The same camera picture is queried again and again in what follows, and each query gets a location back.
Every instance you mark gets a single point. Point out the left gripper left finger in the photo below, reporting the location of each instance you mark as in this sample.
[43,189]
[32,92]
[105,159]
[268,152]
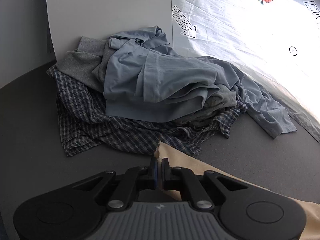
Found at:
[143,177]

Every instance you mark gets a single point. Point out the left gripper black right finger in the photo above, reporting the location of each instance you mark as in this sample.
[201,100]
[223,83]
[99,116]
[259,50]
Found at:
[177,178]

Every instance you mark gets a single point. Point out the blue plaid shirt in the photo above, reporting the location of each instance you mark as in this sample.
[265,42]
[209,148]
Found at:
[83,123]

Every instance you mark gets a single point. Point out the light blue shirt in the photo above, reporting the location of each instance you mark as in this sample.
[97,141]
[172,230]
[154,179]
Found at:
[147,80]

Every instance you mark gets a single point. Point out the grey garment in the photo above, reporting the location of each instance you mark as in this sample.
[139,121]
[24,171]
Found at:
[88,65]

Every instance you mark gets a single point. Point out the white printed backdrop sheet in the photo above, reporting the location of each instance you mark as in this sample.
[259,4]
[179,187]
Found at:
[275,42]

